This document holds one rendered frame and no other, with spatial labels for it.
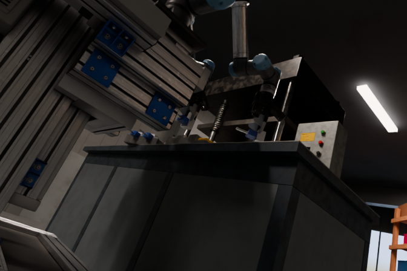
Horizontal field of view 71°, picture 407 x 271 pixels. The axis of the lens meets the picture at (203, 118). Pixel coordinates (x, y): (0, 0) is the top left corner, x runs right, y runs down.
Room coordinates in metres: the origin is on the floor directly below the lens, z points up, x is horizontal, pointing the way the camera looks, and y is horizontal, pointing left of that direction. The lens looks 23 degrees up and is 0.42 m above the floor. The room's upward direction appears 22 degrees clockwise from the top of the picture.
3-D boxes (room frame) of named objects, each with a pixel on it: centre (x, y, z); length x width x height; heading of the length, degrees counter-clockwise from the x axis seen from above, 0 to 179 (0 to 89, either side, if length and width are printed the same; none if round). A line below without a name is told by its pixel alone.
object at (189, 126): (1.32, 0.10, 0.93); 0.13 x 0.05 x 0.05; 132
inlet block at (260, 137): (1.17, -0.22, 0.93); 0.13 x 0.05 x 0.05; 91
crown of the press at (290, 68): (2.57, -0.52, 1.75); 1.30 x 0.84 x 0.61; 35
